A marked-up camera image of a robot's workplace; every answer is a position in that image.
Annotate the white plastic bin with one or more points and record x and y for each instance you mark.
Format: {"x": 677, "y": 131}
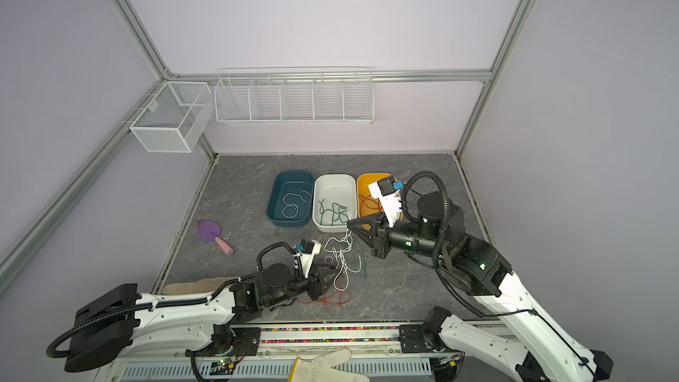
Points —
{"x": 334, "y": 202}

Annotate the teal plastic bin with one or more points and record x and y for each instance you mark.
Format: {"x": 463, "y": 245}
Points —
{"x": 290, "y": 203}

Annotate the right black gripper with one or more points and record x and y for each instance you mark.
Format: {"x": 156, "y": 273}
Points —
{"x": 380, "y": 240}

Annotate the white wire wall basket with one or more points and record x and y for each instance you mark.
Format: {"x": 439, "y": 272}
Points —
{"x": 294, "y": 95}

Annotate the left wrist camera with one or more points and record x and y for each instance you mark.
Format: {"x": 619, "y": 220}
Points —
{"x": 307, "y": 250}

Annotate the beige work glove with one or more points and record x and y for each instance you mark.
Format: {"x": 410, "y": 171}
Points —
{"x": 198, "y": 287}

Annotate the white glove yellow cuff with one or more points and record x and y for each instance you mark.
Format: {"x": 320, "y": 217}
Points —
{"x": 324, "y": 368}

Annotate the yellow plastic bin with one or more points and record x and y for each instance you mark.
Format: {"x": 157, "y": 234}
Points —
{"x": 368, "y": 205}

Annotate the purple pink scoop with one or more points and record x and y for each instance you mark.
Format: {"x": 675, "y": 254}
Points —
{"x": 210, "y": 231}

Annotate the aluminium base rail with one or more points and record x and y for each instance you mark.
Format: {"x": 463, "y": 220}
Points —
{"x": 279, "y": 341}

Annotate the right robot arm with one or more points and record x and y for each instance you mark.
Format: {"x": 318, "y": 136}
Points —
{"x": 420, "y": 219}

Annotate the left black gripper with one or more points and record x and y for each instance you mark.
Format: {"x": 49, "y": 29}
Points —
{"x": 316, "y": 283}

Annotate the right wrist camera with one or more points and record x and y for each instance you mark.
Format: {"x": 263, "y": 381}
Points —
{"x": 388, "y": 192}

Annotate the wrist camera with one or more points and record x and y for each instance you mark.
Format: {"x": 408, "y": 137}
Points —
{"x": 307, "y": 250}
{"x": 388, "y": 192}

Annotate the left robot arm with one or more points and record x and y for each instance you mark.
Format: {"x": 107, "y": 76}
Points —
{"x": 127, "y": 323}

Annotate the white mesh box basket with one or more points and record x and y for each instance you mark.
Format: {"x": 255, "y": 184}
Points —
{"x": 175, "y": 118}

